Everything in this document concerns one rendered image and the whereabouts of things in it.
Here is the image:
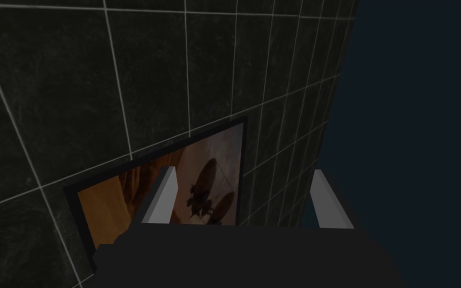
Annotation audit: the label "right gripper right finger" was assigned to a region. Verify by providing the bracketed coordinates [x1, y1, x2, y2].
[309, 168, 360, 230]

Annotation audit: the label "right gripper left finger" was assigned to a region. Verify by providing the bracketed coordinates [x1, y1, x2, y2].
[131, 165, 179, 226]

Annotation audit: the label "black framed orange picture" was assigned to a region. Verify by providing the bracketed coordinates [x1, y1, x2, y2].
[63, 115, 249, 274]

